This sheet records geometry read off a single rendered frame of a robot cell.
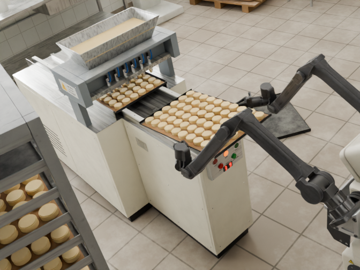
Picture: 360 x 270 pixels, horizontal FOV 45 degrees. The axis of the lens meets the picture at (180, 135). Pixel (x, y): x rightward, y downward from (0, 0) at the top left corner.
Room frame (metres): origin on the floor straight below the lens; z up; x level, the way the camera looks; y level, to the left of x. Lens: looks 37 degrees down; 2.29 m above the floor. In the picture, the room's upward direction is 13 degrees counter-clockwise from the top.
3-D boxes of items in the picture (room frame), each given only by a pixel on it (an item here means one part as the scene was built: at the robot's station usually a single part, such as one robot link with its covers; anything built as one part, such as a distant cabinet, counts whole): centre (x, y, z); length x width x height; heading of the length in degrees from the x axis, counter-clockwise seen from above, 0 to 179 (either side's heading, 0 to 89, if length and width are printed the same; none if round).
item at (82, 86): (2.48, 0.27, 1.01); 0.72 x 0.33 x 0.34; 123
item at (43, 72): (2.76, 0.71, 0.88); 1.28 x 0.01 x 0.07; 33
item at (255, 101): (1.89, -0.43, 0.98); 0.07 x 0.07 x 0.10; 79
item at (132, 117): (2.49, 0.46, 0.87); 2.01 x 0.03 x 0.07; 33
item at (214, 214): (2.05, 0.00, 0.45); 0.70 x 0.34 x 0.90; 33
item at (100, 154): (2.87, 0.53, 0.42); 1.28 x 0.72 x 0.84; 33
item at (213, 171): (1.75, -0.20, 0.77); 0.24 x 0.04 x 0.14; 123
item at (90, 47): (2.48, 0.27, 1.25); 0.56 x 0.29 x 0.14; 123
